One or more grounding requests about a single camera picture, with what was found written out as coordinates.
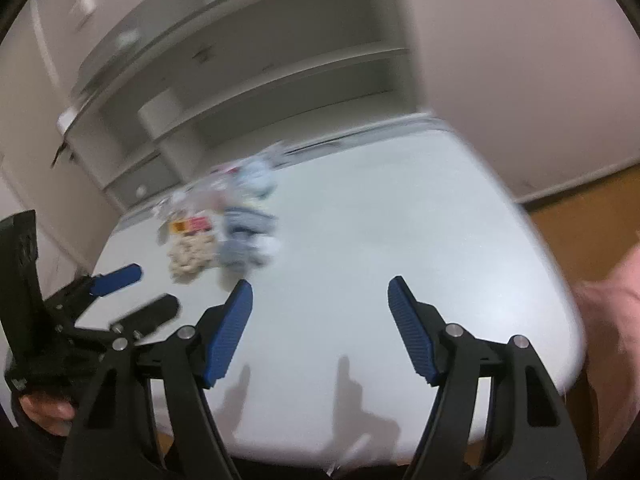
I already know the white shelf unit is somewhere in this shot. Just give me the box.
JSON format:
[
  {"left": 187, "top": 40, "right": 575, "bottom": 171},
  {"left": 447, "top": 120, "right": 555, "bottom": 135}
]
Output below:
[{"left": 30, "top": 0, "right": 437, "bottom": 211}]

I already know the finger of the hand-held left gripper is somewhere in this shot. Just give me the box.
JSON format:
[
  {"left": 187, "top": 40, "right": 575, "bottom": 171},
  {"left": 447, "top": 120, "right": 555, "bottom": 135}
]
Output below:
[
  {"left": 75, "top": 293, "right": 181, "bottom": 343},
  {"left": 47, "top": 263, "right": 144, "bottom": 313}
]

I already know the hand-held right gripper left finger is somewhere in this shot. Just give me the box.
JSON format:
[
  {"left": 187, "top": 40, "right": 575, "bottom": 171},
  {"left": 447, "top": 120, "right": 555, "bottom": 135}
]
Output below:
[{"left": 59, "top": 279, "right": 254, "bottom": 480}]

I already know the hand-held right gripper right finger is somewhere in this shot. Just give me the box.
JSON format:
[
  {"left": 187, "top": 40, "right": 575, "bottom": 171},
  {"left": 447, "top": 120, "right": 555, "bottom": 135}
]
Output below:
[{"left": 387, "top": 275, "right": 587, "bottom": 480}]

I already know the person's left forearm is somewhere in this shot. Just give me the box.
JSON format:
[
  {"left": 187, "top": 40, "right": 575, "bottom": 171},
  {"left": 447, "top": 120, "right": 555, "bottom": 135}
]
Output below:
[{"left": 0, "top": 400, "right": 73, "bottom": 480}]

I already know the white cylinder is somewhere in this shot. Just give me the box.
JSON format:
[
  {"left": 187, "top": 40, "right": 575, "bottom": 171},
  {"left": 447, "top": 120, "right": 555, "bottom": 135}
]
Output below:
[{"left": 137, "top": 92, "right": 189, "bottom": 142}]

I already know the person's left hand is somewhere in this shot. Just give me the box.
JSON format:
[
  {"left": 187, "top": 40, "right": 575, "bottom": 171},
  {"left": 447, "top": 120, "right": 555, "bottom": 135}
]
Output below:
[{"left": 20, "top": 394, "right": 77, "bottom": 437}]

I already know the pink blanket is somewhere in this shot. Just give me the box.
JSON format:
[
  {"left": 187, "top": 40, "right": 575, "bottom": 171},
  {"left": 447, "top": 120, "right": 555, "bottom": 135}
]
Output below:
[{"left": 574, "top": 240, "right": 640, "bottom": 480}]

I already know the beige snack packet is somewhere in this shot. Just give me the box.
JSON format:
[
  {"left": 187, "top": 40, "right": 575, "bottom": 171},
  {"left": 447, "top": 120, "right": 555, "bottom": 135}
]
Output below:
[{"left": 159, "top": 212, "right": 221, "bottom": 283}]

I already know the pale blue crumpled wrapper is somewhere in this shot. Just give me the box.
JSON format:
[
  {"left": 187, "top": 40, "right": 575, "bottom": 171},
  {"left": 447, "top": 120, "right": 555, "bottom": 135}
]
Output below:
[{"left": 227, "top": 144, "right": 287, "bottom": 206}]

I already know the white drawer with round knob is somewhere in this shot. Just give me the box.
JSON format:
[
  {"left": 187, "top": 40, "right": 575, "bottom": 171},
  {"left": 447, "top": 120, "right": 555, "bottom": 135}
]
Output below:
[{"left": 104, "top": 152, "right": 187, "bottom": 209}]

